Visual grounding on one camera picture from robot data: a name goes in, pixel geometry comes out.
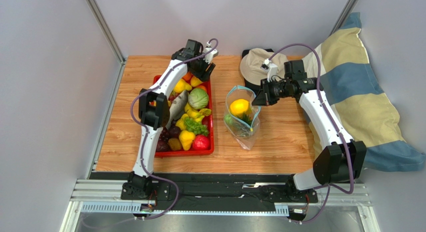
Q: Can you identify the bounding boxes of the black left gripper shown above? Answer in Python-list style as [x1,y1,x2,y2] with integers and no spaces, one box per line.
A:
[191,53,217,83]

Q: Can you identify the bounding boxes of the clear zip top bag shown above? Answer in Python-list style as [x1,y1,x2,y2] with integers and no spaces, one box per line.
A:
[223,85,261,150]

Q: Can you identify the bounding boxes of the orange toy pineapple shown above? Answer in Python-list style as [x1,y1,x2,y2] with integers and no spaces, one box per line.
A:
[233,115,252,138]

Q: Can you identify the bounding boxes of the green toy cucumber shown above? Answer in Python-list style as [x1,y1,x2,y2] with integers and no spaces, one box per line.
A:
[223,114,233,127]

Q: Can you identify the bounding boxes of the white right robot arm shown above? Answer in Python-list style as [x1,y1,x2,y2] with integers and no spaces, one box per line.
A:
[252,59,367,191]

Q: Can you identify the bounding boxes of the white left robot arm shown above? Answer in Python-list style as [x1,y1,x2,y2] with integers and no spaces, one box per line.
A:
[121,38,219,200]

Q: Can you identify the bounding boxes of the orange toy mango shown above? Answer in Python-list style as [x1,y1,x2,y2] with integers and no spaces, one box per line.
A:
[190,76,204,88]

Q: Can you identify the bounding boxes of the orange toy orange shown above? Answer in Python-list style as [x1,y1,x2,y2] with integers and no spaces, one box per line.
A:
[182,71,193,82]

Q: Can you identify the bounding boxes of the green toy cabbage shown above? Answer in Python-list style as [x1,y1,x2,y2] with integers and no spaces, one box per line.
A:
[187,88,210,110]

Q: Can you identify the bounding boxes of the yellow toy pear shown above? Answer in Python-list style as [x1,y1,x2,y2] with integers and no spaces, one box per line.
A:
[173,79,193,94]

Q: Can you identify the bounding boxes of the beige bucket hat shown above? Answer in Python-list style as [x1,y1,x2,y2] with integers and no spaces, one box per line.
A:
[240,48,289,86]

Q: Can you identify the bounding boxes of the yellow toy bananas bunch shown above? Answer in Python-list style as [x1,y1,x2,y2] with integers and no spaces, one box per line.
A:
[175,102,212,130]

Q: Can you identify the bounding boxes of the grey toy fish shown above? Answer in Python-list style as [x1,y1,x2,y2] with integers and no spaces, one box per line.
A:
[165,90,189,129]

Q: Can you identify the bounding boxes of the green toy grapes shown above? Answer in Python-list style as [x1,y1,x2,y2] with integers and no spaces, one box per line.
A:
[183,117,210,137]

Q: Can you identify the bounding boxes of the yellow toy bell pepper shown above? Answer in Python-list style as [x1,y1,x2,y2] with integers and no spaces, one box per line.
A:
[178,130,196,151]

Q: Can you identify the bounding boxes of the dark purple toy grapes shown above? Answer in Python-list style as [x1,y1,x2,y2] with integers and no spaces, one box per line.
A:
[160,125,181,142]

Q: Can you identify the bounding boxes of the red toy strawberry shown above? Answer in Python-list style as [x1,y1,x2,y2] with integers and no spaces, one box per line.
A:
[192,134,211,151]

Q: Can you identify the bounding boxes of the brown toy kiwi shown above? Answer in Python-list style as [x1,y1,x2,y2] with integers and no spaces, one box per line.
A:
[167,137,183,151]

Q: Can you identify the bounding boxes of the red plastic tray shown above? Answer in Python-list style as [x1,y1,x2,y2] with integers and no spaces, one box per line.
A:
[153,75,215,158]

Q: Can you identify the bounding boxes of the dark red toy plum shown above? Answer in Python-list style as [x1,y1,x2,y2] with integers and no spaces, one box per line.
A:
[155,140,171,153]

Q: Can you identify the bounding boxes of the striped pillow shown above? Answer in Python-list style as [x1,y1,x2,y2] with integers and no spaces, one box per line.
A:
[303,12,426,172]

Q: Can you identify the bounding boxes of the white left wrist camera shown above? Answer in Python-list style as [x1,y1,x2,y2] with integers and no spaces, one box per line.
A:
[202,40,218,64]

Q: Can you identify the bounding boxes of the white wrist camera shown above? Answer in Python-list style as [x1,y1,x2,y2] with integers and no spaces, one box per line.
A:
[202,40,218,64]
[260,59,278,82]

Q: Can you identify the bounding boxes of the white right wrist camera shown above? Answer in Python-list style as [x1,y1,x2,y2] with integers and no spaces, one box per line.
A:
[260,59,278,82]

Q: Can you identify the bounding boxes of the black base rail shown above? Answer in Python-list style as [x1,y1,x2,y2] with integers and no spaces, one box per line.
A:
[120,172,319,212]

